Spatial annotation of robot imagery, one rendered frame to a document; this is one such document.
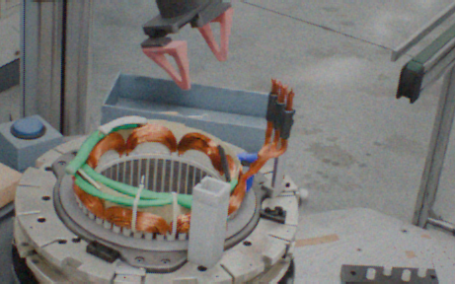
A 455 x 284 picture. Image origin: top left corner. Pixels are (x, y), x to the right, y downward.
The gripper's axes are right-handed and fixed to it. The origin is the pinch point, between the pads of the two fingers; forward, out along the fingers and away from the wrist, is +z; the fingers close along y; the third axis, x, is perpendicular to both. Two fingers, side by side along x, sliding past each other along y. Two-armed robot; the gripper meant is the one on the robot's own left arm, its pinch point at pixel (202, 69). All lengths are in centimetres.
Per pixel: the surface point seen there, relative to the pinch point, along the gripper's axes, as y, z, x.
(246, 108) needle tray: 6.0, 9.6, 0.8
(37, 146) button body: -21.7, 0.0, 12.4
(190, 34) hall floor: 188, 79, 202
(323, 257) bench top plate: 10.2, 39.0, -0.1
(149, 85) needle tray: -0.5, 2.2, 11.3
